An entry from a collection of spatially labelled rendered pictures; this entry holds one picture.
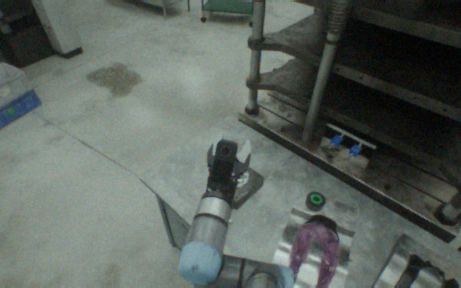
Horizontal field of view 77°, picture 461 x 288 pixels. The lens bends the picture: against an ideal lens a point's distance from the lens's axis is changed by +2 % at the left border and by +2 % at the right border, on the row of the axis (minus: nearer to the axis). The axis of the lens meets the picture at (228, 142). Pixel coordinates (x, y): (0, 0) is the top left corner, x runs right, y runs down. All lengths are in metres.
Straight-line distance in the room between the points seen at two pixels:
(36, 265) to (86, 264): 0.34
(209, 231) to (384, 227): 1.07
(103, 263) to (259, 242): 1.30
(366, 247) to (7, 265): 2.25
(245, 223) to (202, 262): 0.83
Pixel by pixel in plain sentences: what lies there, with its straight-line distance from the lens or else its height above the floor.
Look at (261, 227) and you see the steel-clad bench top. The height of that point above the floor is 0.80.
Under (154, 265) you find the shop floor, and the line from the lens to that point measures 2.20.
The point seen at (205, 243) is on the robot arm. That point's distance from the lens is 0.56.
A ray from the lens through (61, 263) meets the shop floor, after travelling 2.43.
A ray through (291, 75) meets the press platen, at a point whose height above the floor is 1.04.
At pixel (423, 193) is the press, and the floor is 0.77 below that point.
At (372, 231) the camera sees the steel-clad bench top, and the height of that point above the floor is 0.80.
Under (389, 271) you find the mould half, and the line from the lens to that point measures 1.28.
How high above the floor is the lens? 1.97
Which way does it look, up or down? 44 degrees down
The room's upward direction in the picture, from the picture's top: straight up
